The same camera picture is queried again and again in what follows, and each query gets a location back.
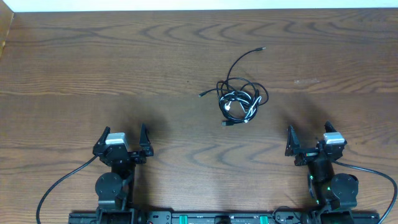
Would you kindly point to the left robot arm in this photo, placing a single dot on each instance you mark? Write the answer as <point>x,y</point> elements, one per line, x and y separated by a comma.
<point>115,188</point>

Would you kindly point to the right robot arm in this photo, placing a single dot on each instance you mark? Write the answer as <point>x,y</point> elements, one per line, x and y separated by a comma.
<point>335,194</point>

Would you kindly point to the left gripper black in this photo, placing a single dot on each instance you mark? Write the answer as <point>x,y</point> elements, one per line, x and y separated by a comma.
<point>123,154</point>

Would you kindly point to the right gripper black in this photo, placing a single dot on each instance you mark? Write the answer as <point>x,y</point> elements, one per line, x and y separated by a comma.
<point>313,152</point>

